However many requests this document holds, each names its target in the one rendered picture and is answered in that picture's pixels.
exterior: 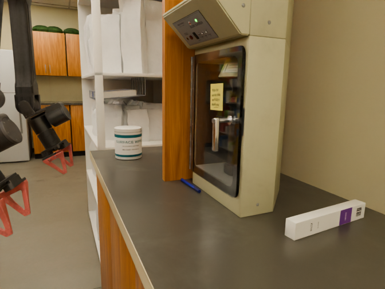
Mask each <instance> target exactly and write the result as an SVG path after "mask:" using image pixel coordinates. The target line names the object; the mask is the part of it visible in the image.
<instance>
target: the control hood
mask: <svg viewBox="0 0 385 289"><path fill-rule="evenodd" d="M250 7H251V0H184V1H182V2H181V3H179V4H178V5H176V6H175V7H173V8H172V9H170V10H169V11H167V12H166V13H164V14H163V18H164V19H165V21H166V22H167V23H168V24H169V26H170V27H171V28H172V29H173V31H174V32H175V33H176V34H177V35H178V37H179V38H180V39H181V40H182V42H183V43H184V44H185V45H186V46H187V48H189V49H198V48H202V47H206V46H209V45H214V44H218V43H221V42H225V41H229V40H233V39H236V38H240V37H244V36H248V34H249V28H250ZM197 10H199V11H200V13H201V14H202V15H203V16H204V18H205V19H206V21H207V22H208V23H209V25H210V26H211V27H212V29H213V30H214V31H215V33H216V34H217V36H218V38H214V39H212V40H208V41H204V42H201V43H198V44H194V45H191V46H190V45H189V44H188V43H187V41H186V40H185V39H184V38H183V37H182V35H181V34H180V33H179V32H178V30H177V29H176V28H175V26H174V25H173V23H174V22H176V21H178V20H180V19H182V18H184V17H186V16H188V15H189V14H191V13H193V12H195V11H197Z"/></svg>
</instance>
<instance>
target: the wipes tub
mask: <svg viewBox="0 0 385 289"><path fill-rule="evenodd" d="M114 135H115V158H117V159H121V160H134V159H139V158H141V157H142V128H141V127H140V126H117V127H114Z"/></svg>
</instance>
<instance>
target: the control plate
mask: <svg viewBox="0 0 385 289"><path fill-rule="evenodd" d="M195 19H197V21H198V22H196V21H195ZM188 22H190V23H191V25H190V24H189V23H188ZM173 25H174V26H175V28H176V29H177V30H178V32H179V33H180V34H181V35H182V37H183V38H184V39H185V40H186V41H187V43H188V44H189V45H190V46H191V45H194V44H198V43H201V42H204V41H208V40H212V39H214V38H218V36H217V34H216V33H215V31H214V30H213V29H212V27H211V26H210V25H209V23H208V22H207V21H206V19H205V18H204V16H203V15H202V14H201V13H200V11H199V10H197V11H195V12H193V13H191V14H189V15H188V16H186V17H184V18H182V19H180V20H178V21H176V22H174V23H173ZM206 30H208V32H207V33H206ZM202 31H203V32H204V34H202ZM193 32H195V33H196V35H197V36H198V37H199V39H196V38H195V36H194V35H193V34H192V33H193ZM198 32H199V33H200V34H201V35H198ZM189 36H192V37H193V40H192V39H191V38H190V37H189ZM186 37H187V38H188V39H189V40H188V39H187V38H186Z"/></svg>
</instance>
